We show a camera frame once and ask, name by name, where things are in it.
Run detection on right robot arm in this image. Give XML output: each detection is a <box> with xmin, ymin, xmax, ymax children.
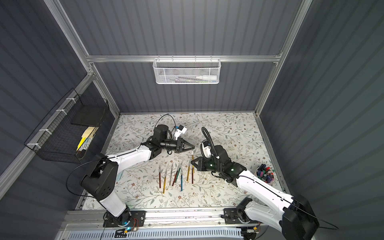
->
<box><xmin>191</xmin><ymin>145</ymin><xmax>320</xmax><ymax>240</ymax></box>

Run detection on pink cup of markers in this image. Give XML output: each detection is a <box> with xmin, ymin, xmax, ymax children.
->
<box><xmin>256</xmin><ymin>164</ymin><xmax>275</xmax><ymax>185</ymax></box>

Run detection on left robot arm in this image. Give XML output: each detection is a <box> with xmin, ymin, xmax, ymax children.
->
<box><xmin>80</xmin><ymin>125</ymin><xmax>195</xmax><ymax>218</ymax></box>

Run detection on white wire mesh basket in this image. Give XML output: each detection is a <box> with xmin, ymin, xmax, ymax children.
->
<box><xmin>153</xmin><ymin>58</ymin><xmax>222</xmax><ymax>85</ymax></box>

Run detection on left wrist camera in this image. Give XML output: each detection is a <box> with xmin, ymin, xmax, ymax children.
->
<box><xmin>174</xmin><ymin>125</ymin><xmax>187</xmax><ymax>140</ymax></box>

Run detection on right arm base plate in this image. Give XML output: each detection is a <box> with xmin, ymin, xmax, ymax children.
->
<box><xmin>221</xmin><ymin>208</ymin><xmax>260</xmax><ymax>225</ymax></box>

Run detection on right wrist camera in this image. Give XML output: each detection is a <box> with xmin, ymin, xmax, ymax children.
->
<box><xmin>201</xmin><ymin>141</ymin><xmax>212</xmax><ymax>159</ymax></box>

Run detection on dark red carving knife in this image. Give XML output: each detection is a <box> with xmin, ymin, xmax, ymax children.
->
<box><xmin>159</xmin><ymin>166</ymin><xmax>162</xmax><ymax>189</ymax></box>

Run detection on green carving knife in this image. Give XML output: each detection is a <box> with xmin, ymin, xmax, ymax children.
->
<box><xmin>175</xmin><ymin>163</ymin><xmax>182</xmax><ymax>183</ymax></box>

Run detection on white marker in basket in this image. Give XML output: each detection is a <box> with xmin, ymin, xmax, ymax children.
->
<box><xmin>196</xmin><ymin>75</ymin><xmax>218</xmax><ymax>82</ymax></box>

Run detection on yellow sticky notes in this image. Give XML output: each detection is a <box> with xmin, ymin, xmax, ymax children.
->
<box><xmin>77</xmin><ymin>127</ymin><xmax>99</xmax><ymax>151</ymax></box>

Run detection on black notebook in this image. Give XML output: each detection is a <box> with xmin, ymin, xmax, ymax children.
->
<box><xmin>70</xmin><ymin>106</ymin><xmax>105</xmax><ymax>127</ymax></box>

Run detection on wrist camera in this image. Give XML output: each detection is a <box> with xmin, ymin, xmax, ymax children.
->
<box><xmin>201</xmin><ymin>141</ymin><xmax>212</xmax><ymax>159</ymax></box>
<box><xmin>174</xmin><ymin>125</ymin><xmax>187</xmax><ymax>140</ymax></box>

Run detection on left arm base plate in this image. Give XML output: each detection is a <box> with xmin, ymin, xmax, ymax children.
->
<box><xmin>103</xmin><ymin>210</ymin><xmax>147</xmax><ymax>228</ymax></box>

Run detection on black wire mesh basket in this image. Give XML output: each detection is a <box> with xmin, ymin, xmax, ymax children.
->
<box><xmin>25</xmin><ymin>90</ymin><xmax>110</xmax><ymax>163</ymax></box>

